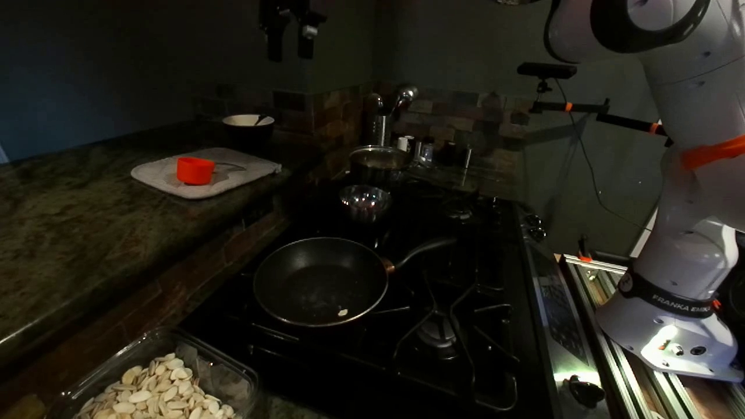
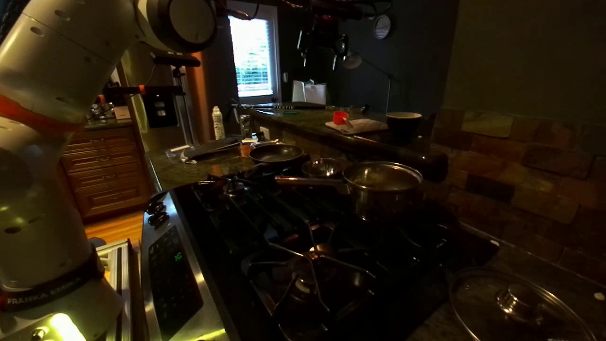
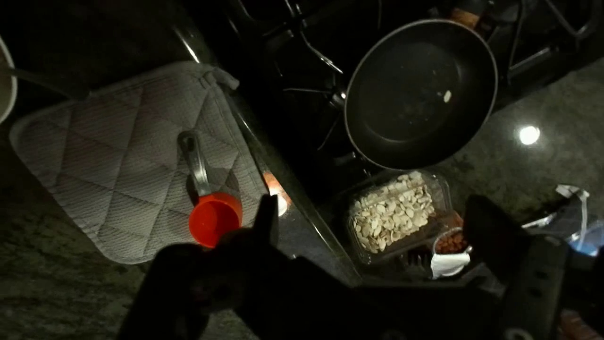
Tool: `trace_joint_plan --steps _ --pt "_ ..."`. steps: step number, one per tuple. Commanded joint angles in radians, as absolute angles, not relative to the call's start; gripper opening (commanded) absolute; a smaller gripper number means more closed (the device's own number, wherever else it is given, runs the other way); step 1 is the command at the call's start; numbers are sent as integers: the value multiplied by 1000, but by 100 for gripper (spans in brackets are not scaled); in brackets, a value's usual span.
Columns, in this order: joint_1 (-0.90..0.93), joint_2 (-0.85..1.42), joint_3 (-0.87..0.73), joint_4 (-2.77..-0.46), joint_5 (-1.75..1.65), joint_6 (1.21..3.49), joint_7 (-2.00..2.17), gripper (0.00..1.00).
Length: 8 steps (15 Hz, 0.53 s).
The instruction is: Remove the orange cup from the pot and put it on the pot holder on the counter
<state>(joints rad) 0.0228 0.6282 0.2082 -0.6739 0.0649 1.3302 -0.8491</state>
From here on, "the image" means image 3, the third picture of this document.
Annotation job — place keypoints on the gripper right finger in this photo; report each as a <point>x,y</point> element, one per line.
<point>528,274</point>

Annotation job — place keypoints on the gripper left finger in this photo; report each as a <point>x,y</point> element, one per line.
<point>236,264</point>

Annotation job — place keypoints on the orange measuring cup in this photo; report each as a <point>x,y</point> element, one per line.
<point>214,217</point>

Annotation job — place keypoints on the grey quilted pot holder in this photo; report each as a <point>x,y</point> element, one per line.
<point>118,165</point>

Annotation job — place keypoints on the clear plastic bag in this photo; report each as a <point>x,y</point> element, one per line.
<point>583,226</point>

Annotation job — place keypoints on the small container of brown nuts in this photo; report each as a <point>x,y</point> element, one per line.
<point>450,243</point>

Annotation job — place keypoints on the clear container of pale seeds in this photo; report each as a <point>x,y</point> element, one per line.
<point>394,212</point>

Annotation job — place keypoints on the black stove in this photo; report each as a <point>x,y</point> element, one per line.
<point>292,118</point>

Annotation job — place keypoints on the black frying pan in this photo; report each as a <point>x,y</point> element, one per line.
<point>420,94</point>

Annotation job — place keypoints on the black burner grate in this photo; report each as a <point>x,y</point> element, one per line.
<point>306,47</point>
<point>552,42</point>

